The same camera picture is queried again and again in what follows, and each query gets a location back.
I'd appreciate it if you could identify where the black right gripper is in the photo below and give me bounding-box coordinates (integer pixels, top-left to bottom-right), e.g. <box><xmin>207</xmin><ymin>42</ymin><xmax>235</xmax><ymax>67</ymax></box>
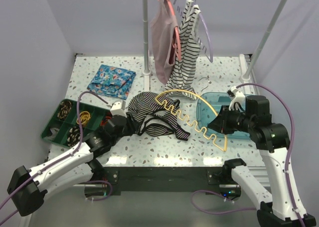
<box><xmin>208</xmin><ymin>104</ymin><xmax>254</xmax><ymax>133</ymax></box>

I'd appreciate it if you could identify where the yellow hanger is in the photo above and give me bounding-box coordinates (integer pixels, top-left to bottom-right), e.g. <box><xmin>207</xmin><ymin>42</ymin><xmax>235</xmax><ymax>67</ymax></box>
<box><xmin>155</xmin><ymin>89</ymin><xmax>228</xmax><ymax>152</ymax></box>

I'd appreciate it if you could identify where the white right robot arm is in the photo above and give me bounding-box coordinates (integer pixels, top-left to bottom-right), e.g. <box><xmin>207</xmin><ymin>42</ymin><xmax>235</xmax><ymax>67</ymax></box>
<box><xmin>207</xmin><ymin>95</ymin><xmax>317</xmax><ymax>227</ymax></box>

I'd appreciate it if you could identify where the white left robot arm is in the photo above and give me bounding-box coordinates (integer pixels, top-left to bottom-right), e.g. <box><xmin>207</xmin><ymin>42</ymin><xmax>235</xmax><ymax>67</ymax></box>
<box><xmin>7</xmin><ymin>113</ymin><xmax>141</xmax><ymax>217</ymax></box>

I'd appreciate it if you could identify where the lilac hanger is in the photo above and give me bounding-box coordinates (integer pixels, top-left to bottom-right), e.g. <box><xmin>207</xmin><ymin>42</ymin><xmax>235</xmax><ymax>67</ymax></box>
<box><xmin>173</xmin><ymin>0</ymin><xmax>213</xmax><ymax>63</ymax></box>

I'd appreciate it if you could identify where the pink tank top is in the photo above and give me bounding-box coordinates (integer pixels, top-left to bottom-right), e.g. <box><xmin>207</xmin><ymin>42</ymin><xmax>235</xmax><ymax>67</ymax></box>
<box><xmin>150</xmin><ymin>0</ymin><xmax>177</xmax><ymax>85</ymax></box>

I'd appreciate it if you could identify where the pink hanger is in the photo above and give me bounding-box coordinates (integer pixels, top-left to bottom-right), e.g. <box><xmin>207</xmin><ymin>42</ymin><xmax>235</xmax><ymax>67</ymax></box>
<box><xmin>151</xmin><ymin>0</ymin><xmax>181</xmax><ymax>62</ymax></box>

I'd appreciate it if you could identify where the blue transparent plastic bin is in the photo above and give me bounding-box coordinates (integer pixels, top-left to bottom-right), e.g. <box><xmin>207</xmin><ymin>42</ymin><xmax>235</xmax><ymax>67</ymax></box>
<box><xmin>196</xmin><ymin>92</ymin><xmax>250</xmax><ymax>140</ymax></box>

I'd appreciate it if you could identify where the orange black rolled belt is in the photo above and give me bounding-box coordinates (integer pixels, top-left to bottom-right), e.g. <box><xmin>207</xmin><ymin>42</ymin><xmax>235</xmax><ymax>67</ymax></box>
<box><xmin>100</xmin><ymin>116</ymin><xmax>112</xmax><ymax>127</ymax></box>

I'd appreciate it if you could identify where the blue floral folded cloth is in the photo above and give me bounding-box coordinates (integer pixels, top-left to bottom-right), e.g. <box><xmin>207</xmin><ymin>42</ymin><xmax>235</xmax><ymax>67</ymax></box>
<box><xmin>87</xmin><ymin>65</ymin><xmax>136</xmax><ymax>100</ymax></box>

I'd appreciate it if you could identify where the yellow rolled belt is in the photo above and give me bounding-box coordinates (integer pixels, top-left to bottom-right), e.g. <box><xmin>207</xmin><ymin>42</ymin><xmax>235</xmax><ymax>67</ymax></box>
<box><xmin>76</xmin><ymin>111</ymin><xmax>91</xmax><ymax>126</ymax></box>

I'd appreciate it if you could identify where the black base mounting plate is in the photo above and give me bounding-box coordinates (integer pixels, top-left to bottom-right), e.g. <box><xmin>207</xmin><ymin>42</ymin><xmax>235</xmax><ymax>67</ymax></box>
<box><xmin>84</xmin><ymin>166</ymin><xmax>242</xmax><ymax>197</ymax></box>

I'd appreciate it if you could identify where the spotted black rolled belt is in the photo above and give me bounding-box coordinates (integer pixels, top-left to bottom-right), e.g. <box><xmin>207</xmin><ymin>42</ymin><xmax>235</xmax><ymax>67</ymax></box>
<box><xmin>66</xmin><ymin>126</ymin><xmax>80</xmax><ymax>147</ymax></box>

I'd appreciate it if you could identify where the leopard rolled belt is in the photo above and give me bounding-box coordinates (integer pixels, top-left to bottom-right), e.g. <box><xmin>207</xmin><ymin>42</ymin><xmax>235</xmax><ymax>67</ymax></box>
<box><xmin>57</xmin><ymin>100</ymin><xmax>72</xmax><ymax>120</ymax></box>

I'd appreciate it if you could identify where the green compartment tray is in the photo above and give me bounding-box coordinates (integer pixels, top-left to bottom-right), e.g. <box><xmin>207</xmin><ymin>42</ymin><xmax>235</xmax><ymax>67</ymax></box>
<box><xmin>41</xmin><ymin>99</ymin><xmax>112</xmax><ymax>148</ymax></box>

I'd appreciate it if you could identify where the grey cloth in tray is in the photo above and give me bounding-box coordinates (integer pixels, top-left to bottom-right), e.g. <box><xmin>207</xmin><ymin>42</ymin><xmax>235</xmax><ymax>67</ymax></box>
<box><xmin>44</xmin><ymin>127</ymin><xmax>59</xmax><ymax>141</ymax></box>

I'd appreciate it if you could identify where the white clothes rack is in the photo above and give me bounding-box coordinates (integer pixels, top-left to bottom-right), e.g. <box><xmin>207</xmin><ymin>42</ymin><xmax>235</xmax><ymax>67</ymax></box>
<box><xmin>142</xmin><ymin>0</ymin><xmax>287</xmax><ymax>91</ymax></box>

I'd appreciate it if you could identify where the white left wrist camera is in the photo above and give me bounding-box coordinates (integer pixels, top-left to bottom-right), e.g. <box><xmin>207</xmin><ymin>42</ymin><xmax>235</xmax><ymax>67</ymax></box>
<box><xmin>110</xmin><ymin>100</ymin><xmax>127</xmax><ymax>117</ymax></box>

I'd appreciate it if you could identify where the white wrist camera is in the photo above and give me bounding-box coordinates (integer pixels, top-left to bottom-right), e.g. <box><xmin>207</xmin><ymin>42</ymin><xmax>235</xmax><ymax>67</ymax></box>
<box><xmin>227</xmin><ymin>86</ymin><xmax>246</xmax><ymax>111</ymax></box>
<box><xmin>110</xmin><ymin>100</ymin><xmax>127</xmax><ymax>117</ymax></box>

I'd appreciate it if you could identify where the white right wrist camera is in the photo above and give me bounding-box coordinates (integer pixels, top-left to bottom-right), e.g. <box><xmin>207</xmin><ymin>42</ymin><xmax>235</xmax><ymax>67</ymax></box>
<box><xmin>227</xmin><ymin>86</ymin><xmax>246</xmax><ymax>111</ymax></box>

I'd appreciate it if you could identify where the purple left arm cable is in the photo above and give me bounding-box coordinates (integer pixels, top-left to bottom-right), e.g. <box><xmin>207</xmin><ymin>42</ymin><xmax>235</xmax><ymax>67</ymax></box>
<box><xmin>0</xmin><ymin>91</ymin><xmax>114</xmax><ymax>213</ymax></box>

